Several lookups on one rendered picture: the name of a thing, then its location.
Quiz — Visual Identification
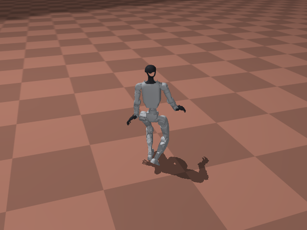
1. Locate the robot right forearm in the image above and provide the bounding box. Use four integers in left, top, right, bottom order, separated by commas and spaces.
170, 97, 178, 111

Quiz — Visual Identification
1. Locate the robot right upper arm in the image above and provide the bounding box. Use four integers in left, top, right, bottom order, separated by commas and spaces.
159, 82, 173, 104

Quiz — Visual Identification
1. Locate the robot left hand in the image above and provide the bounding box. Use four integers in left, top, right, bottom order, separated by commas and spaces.
127, 115, 137, 125

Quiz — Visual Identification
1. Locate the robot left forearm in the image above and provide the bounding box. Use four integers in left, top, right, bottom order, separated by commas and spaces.
133, 104, 140, 119

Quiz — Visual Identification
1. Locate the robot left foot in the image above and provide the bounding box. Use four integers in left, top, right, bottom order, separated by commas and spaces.
147, 149, 154, 160

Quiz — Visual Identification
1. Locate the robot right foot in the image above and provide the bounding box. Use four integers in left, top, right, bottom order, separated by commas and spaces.
150, 158, 160, 166

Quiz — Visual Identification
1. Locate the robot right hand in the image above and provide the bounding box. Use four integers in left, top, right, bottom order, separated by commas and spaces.
176, 105, 186, 112

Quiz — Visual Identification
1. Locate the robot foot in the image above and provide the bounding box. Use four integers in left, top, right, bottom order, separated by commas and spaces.
150, 158, 160, 166
147, 149, 154, 160

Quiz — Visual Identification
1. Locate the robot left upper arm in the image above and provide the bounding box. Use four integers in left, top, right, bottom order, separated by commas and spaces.
134, 83, 142, 105

